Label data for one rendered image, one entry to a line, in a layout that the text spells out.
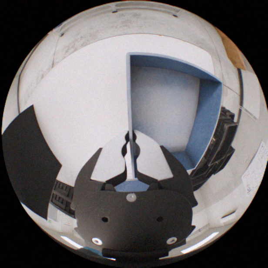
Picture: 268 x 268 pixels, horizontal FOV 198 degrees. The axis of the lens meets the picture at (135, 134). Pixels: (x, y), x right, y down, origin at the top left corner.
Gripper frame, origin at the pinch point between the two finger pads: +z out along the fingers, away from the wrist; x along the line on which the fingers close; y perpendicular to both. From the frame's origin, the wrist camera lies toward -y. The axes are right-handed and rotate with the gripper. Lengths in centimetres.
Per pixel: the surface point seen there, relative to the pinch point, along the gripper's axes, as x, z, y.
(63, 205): -43, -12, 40
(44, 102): -23.9, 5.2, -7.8
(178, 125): 10.0, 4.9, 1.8
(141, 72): 1.9, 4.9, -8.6
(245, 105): 244, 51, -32
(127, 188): -2.5, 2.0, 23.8
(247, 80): 238, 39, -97
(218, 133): 60, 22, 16
